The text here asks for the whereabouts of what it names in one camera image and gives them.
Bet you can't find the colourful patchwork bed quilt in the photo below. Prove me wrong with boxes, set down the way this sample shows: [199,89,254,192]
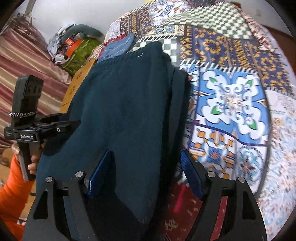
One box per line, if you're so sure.
[105,1,295,240]

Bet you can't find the orange box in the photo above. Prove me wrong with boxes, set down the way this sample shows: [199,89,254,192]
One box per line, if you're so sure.
[65,38,82,58]

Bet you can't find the folded blue jeans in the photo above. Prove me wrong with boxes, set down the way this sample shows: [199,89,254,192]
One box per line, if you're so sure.
[97,33,135,62]

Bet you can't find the striped red gold curtain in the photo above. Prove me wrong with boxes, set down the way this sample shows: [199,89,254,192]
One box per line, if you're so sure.
[0,16,72,160]

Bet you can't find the grey neck pillow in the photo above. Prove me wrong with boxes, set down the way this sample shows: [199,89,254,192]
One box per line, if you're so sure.
[61,24,103,44]

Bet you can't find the orange sleeve forearm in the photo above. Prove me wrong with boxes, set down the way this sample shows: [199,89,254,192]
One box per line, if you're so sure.
[0,155,34,240]

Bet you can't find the person's left hand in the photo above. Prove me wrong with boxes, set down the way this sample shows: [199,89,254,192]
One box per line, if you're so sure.
[11,141,46,175]

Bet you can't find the dark teal sweatpants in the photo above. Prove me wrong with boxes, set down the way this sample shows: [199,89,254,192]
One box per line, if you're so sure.
[36,42,190,240]

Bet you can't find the green patterned storage bag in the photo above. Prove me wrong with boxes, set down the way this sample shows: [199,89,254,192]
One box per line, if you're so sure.
[61,38,100,77]

